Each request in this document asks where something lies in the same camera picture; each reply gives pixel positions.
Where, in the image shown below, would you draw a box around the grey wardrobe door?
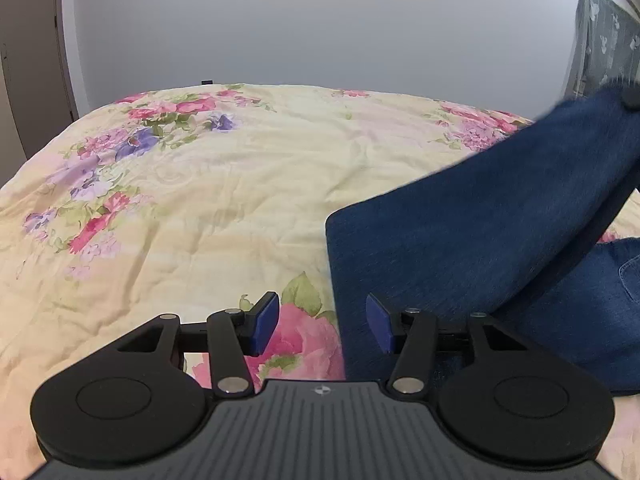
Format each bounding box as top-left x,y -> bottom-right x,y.
1,0 -> 78,183

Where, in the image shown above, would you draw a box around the floral yellow bed quilt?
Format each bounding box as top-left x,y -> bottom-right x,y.
1,84 -> 639,479

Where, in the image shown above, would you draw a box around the blue denim jeans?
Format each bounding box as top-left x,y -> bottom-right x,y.
326,83 -> 639,394

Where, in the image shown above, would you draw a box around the green patterned window curtain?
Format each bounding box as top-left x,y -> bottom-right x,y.
565,0 -> 639,98

